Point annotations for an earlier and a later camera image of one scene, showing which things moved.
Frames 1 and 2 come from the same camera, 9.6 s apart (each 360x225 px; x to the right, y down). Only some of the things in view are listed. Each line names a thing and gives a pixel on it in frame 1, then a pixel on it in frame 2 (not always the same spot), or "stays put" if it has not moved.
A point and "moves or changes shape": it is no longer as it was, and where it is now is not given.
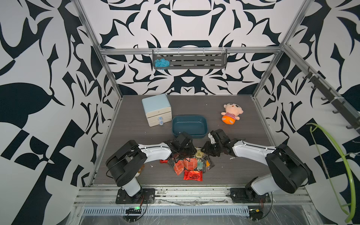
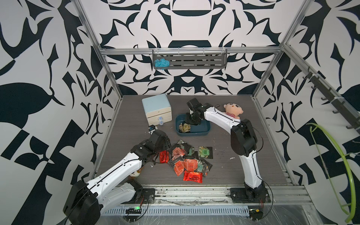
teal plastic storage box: x=196 y=126 moves or changes shape
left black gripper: x=191 y=150 to x=165 y=143
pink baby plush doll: x=232 y=112 stays put
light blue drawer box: x=158 y=109 stays put
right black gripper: x=205 y=149 to x=187 y=121
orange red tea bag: x=179 y=167 stays put
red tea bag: x=193 y=175 stays put
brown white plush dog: x=139 y=170 stays put
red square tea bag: x=190 y=163 stays put
